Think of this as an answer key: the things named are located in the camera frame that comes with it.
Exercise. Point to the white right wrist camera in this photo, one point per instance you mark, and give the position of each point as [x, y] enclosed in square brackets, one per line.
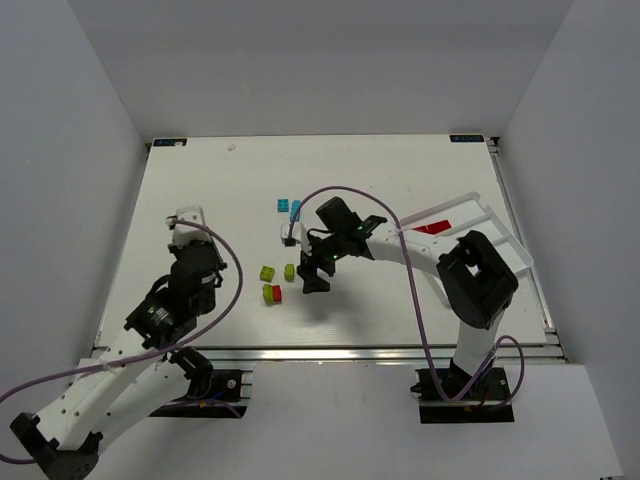
[295, 235]

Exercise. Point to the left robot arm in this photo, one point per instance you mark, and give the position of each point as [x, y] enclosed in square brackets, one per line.
[144, 368]

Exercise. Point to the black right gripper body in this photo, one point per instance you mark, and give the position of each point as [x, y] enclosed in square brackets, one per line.
[316, 261]

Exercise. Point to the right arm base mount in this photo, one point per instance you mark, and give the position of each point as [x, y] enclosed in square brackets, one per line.
[484, 403]

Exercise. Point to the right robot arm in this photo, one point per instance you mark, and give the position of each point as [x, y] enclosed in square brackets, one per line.
[478, 284]

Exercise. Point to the blue long lego brick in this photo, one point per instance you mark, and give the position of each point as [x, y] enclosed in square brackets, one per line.
[295, 211]

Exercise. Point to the aluminium front table rail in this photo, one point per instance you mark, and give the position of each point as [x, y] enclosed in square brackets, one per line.
[537, 354]

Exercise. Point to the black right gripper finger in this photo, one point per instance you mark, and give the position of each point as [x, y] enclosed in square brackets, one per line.
[305, 268]
[314, 283]

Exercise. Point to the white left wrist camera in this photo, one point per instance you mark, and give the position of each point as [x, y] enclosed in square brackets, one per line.
[187, 225]

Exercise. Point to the blue square lego brick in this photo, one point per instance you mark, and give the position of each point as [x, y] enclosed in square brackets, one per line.
[283, 205]

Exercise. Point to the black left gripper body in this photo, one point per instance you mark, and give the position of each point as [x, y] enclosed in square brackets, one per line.
[195, 251]

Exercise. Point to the blue corner label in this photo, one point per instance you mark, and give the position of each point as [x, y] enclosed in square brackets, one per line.
[169, 142]
[466, 138]

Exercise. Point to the red lego plate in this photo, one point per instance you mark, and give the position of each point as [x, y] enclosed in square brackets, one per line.
[434, 228]

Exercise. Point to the right blue corner label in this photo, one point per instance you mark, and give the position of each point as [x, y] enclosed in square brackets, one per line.
[466, 138]

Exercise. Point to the green small lego brick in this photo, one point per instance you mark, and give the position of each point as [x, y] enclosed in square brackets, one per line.
[289, 272]

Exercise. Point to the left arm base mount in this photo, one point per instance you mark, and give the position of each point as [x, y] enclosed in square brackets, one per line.
[225, 395]

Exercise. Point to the red small lego brick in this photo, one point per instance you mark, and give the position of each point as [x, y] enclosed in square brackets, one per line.
[277, 293]

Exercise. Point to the green square lego brick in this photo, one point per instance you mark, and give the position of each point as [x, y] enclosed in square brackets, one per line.
[267, 273]

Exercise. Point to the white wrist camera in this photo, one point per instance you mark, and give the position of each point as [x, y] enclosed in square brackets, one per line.
[187, 225]
[295, 235]

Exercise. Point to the white divided sorting tray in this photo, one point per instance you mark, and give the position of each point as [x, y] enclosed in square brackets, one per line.
[487, 242]

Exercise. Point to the left blue corner label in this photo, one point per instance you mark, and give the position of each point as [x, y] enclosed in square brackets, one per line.
[169, 142]

